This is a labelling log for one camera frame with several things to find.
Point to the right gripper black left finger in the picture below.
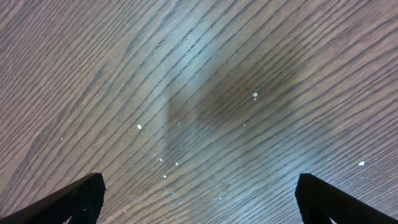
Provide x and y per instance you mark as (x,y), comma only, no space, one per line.
(78,202)

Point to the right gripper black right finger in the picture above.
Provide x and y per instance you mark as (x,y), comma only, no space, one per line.
(320,202)

